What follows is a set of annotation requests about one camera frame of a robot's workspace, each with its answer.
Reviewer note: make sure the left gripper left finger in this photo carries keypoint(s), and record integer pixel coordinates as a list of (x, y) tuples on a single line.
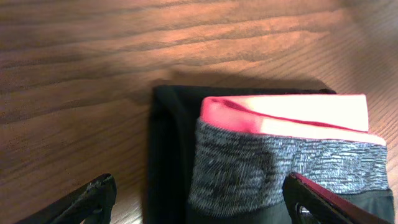
[(89, 204)]

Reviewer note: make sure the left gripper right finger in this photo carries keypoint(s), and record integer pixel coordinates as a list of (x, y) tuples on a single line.
[(308, 202)]

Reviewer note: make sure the black leggings red waistband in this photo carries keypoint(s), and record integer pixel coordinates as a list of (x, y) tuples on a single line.
[(221, 155)]

